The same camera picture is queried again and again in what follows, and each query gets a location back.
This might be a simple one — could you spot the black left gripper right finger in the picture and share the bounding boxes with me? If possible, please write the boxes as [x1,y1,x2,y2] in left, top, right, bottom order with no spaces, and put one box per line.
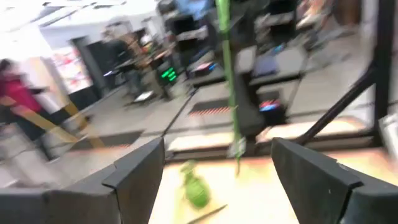
[270,136,398,224]

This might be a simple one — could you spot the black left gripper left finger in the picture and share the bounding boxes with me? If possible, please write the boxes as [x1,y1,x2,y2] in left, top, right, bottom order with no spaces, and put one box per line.
[0,136,165,224]

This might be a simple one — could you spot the orange artificial tulip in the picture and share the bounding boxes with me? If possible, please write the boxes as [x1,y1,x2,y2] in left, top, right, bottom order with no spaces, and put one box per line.
[215,0,246,175]

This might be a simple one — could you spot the green glass vase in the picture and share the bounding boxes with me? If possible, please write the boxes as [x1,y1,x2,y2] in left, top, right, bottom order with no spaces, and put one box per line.
[180,160,212,210]

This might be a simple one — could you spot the black hazard-striped floor mat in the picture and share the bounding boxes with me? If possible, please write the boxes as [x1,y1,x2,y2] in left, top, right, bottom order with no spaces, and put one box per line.
[188,98,233,118]

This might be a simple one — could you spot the black computer green lights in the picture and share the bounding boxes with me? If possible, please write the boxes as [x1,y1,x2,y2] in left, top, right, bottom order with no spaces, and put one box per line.
[157,60,180,91]

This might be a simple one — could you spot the person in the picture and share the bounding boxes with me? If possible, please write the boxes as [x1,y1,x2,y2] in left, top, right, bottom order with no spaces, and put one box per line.
[0,58,47,141]

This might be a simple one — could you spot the black aluminium table frame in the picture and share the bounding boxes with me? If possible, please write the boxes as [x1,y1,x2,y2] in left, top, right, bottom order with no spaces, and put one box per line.
[163,0,398,162]

